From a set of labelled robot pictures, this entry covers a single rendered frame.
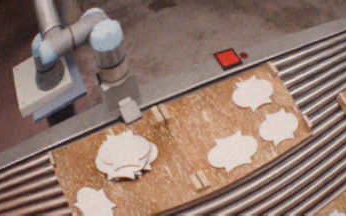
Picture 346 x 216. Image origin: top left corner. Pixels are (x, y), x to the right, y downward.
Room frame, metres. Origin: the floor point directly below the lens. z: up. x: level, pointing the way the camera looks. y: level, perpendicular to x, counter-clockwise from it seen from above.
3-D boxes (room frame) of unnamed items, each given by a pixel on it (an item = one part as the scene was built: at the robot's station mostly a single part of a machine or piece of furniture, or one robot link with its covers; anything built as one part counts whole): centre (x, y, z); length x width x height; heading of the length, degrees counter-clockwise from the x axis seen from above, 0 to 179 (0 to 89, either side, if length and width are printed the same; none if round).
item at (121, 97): (0.90, 0.11, 1.23); 0.12 x 0.09 x 0.16; 20
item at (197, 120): (0.98, -0.20, 0.93); 0.41 x 0.35 x 0.02; 105
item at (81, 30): (1.02, 0.17, 1.38); 0.11 x 0.11 x 0.08; 20
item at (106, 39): (0.93, 0.12, 1.38); 0.09 x 0.08 x 0.11; 20
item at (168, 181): (0.87, 0.20, 0.93); 0.41 x 0.35 x 0.02; 105
